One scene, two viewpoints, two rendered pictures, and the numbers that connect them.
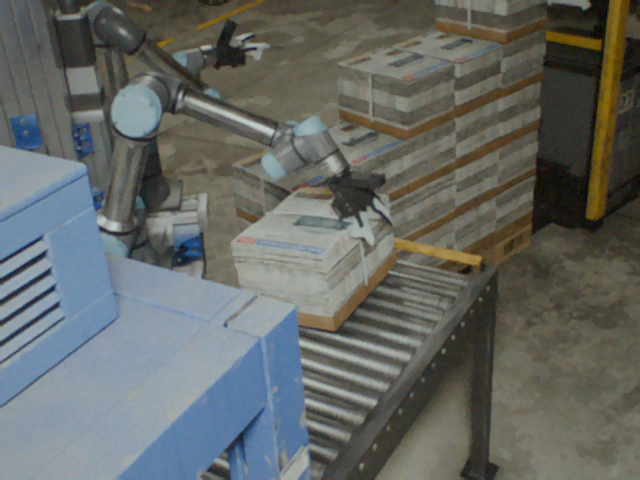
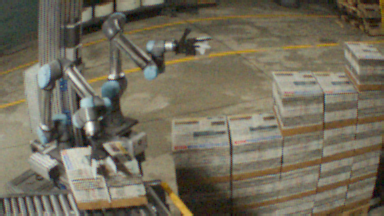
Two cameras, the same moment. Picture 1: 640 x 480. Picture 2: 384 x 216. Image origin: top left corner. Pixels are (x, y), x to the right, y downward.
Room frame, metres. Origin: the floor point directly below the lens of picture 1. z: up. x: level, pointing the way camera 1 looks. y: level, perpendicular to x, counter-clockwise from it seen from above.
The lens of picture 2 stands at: (0.44, -1.91, 2.26)
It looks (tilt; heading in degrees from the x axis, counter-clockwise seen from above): 22 degrees down; 40
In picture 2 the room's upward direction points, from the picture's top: 4 degrees counter-clockwise
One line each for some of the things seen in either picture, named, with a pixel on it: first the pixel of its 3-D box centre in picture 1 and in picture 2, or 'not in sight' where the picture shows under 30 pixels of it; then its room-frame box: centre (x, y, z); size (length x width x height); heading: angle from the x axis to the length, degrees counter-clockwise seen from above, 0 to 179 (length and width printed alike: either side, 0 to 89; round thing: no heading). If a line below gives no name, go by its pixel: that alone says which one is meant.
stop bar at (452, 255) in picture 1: (415, 246); (178, 202); (2.22, -0.28, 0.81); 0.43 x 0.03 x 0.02; 58
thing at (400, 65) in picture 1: (394, 63); (298, 82); (3.23, -0.33, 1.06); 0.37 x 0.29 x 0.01; 41
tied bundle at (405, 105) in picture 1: (395, 92); (298, 102); (3.23, -0.34, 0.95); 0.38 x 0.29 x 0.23; 41
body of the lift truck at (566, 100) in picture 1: (580, 119); not in sight; (4.14, -1.40, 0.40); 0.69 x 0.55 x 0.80; 41
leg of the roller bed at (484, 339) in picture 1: (482, 393); not in sight; (2.08, -0.47, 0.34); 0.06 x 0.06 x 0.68; 58
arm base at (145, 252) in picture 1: (131, 251); (64, 144); (2.21, 0.57, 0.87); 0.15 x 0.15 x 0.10
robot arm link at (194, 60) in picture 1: (187, 62); (157, 47); (2.95, 0.43, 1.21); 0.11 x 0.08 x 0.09; 119
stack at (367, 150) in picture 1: (376, 220); (275, 185); (3.14, -0.24, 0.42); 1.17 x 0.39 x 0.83; 131
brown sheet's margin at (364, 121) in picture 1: (396, 113); (298, 116); (3.22, -0.34, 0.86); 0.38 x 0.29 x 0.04; 41
